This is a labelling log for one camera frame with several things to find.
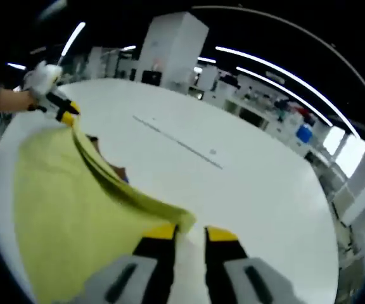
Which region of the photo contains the yellow blue black garment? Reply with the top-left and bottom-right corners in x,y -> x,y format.
13,122 -> 199,304

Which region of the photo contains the blue crate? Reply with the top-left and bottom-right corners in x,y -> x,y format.
296,123 -> 313,143

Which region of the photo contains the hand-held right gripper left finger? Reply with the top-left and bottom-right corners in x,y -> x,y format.
84,223 -> 180,304

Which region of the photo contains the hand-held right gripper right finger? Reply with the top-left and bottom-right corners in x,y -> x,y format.
203,225 -> 300,304

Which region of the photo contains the long ceiling light strip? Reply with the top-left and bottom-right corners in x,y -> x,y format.
215,46 -> 334,127

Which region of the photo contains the short ceiling light strip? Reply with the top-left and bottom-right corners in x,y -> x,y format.
236,66 -> 357,136

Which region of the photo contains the black chair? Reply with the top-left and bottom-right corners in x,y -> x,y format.
141,70 -> 163,86

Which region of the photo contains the straight ceiling light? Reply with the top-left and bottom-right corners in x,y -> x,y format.
60,21 -> 87,64

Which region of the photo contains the narrow white pillar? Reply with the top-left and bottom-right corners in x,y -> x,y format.
340,132 -> 365,225

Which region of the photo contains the wide white pillar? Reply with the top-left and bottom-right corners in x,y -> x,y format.
136,11 -> 209,89

